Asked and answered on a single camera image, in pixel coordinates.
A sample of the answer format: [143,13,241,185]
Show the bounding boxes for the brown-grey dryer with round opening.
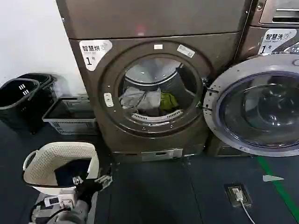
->
[55,0,254,163]

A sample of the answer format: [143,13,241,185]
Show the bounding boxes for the grey garment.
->
[120,87,162,115]

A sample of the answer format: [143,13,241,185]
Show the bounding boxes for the green floor tape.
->
[256,155,299,217]

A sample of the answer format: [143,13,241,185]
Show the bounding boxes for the white perforated laundry basket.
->
[22,141,100,196]

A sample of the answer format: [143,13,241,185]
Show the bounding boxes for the white power cable with plug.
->
[232,188,256,224]

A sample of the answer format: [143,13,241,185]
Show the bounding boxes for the grey plastic crate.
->
[42,97,98,136]

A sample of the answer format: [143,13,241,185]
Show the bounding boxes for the black floor socket box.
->
[223,183,253,209]

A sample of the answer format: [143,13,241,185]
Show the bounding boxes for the green garment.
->
[160,91,178,112]

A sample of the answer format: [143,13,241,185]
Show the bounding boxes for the white arrow floor sticker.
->
[262,174,285,182]

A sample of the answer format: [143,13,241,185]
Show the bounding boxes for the round glass dryer door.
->
[202,55,299,158]

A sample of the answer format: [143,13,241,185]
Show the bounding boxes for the black robot wrist cable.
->
[32,201,76,217]

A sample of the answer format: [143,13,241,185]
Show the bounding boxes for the dark navy garment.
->
[54,158,92,188]

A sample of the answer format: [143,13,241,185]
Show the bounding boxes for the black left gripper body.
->
[75,179,104,207]

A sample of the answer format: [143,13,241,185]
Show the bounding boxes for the brown-grey washing machine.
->
[211,0,299,157]

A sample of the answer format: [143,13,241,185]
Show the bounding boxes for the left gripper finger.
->
[72,176,85,187]
[94,175,113,189]

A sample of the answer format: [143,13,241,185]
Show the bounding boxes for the black plastic basket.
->
[0,78,41,135]
[17,73,58,110]

